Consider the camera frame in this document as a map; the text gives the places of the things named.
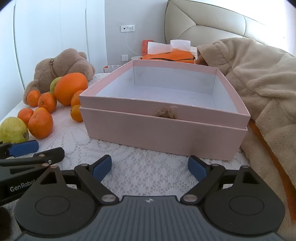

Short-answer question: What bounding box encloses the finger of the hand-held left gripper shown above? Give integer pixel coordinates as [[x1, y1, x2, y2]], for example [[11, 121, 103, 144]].
[[0, 147, 65, 173], [0, 140, 39, 159]]

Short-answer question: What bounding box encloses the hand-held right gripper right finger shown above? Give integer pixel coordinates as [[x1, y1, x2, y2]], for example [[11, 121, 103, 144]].
[[180, 155, 260, 205]]

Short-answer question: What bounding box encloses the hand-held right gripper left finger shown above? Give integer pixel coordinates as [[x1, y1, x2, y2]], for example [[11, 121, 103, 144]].
[[38, 155, 119, 205]]

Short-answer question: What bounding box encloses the small tangerine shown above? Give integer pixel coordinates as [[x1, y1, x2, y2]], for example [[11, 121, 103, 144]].
[[38, 92, 57, 113], [17, 108, 34, 127], [70, 105, 84, 122], [27, 90, 41, 107], [28, 107, 54, 139], [71, 90, 85, 107]]

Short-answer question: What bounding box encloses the pink cardboard box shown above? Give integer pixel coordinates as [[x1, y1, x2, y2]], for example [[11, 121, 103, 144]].
[[79, 60, 251, 161]]

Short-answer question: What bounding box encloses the large orange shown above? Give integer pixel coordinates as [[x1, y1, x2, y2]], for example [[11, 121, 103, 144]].
[[54, 72, 89, 106]]

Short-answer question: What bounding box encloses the white lace bedspread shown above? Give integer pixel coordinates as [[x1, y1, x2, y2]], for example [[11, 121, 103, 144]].
[[0, 72, 255, 241]]

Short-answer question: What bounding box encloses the brown teddy bear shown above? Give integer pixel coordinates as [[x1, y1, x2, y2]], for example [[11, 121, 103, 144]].
[[23, 48, 96, 105]]

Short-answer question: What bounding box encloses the beige plush toy right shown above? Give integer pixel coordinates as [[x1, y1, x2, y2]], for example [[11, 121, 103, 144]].
[[196, 37, 296, 237]]

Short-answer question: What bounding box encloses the white wardrobe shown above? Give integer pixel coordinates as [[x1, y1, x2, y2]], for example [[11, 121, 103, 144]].
[[13, 0, 107, 91]]

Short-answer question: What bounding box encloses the white tissue paper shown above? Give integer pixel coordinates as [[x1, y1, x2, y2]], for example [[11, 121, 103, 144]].
[[147, 40, 197, 55]]

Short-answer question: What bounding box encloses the orange owl figure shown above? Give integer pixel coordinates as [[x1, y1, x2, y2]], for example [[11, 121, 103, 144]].
[[142, 40, 153, 56]]

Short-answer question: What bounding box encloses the beige padded headboard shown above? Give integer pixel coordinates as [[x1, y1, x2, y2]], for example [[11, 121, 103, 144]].
[[165, 0, 296, 57]]

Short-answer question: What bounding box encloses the white charging cable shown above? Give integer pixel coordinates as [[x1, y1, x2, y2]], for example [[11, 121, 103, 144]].
[[125, 32, 142, 57]]

